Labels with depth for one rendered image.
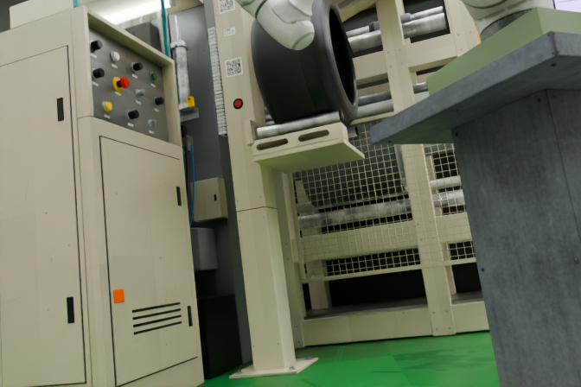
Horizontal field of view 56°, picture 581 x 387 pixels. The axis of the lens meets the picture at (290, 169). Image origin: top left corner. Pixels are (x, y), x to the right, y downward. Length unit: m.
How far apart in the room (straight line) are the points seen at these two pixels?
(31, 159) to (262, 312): 0.98
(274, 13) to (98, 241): 0.84
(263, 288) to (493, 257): 1.16
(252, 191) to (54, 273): 0.81
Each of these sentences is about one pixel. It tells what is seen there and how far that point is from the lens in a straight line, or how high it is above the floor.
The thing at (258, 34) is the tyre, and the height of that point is 1.24.
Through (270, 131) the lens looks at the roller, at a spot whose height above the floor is 0.89.
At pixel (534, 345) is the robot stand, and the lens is 1.15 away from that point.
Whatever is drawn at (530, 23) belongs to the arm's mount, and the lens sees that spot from 1.09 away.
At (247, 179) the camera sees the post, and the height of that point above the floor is 0.74.
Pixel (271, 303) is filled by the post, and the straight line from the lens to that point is 2.13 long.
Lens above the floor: 0.34
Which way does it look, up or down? 11 degrees up
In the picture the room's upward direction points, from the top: 8 degrees counter-clockwise
